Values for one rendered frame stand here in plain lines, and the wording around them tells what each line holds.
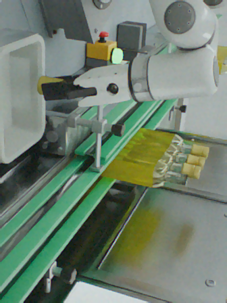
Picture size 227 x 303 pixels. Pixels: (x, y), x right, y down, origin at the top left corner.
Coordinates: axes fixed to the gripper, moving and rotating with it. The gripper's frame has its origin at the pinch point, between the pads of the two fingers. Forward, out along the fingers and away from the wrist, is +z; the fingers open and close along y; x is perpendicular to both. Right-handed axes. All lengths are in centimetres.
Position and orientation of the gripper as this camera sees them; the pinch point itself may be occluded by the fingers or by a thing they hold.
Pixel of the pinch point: (58, 88)
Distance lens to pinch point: 87.6
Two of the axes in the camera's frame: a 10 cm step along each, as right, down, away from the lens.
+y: 3.3, -3.9, 8.6
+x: -1.8, -9.2, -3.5
